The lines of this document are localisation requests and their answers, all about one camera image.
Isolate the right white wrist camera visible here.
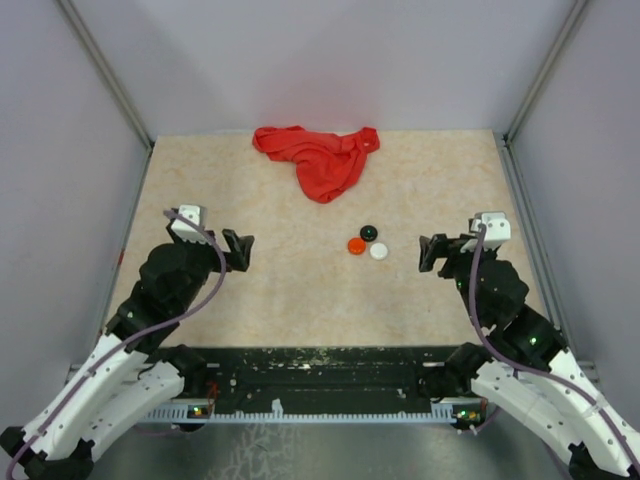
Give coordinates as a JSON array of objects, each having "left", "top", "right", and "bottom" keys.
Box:
[{"left": 469, "top": 211, "right": 512, "bottom": 250}]

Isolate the black earbud charging case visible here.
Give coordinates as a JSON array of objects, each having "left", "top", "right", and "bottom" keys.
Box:
[{"left": 359, "top": 225, "right": 379, "bottom": 242}]

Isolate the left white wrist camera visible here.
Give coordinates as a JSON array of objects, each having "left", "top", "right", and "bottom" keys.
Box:
[{"left": 165, "top": 204, "right": 207, "bottom": 245}]

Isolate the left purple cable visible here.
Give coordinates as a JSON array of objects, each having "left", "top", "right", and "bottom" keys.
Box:
[{"left": 5, "top": 209, "right": 227, "bottom": 480}]

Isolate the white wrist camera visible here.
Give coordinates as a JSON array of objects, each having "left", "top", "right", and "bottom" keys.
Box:
[
  {"left": 165, "top": 204, "right": 207, "bottom": 245},
  {"left": 469, "top": 211, "right": 512, "bottom": 250}
]

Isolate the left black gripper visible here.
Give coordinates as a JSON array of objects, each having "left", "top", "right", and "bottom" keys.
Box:
[{"left": 167, "top": 222, "right": 253, "bottom": 312}]

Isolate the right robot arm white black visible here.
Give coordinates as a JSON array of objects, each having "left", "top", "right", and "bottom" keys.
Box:
[{"left": 418, "top": 232, "right": 639, "bottom": 479}]

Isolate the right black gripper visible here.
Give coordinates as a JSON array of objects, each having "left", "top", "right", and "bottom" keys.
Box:
[{"left": 419, "top": 232, "right": 495, "bottom": 326}]

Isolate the white earbud charging case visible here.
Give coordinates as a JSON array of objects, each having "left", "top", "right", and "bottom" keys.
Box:
[{"left": 369, "top": 242, "right": 389, "bottom": 261}]

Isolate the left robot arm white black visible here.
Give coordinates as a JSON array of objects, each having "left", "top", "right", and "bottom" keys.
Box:
[{"left": 1, "top": 221, "right": 255, "bottom": 479}]

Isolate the red crumpled cloth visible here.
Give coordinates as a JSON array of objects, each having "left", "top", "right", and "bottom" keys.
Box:
[{"left": 252, "top": 126, "right": 380, "bottom": 204}]

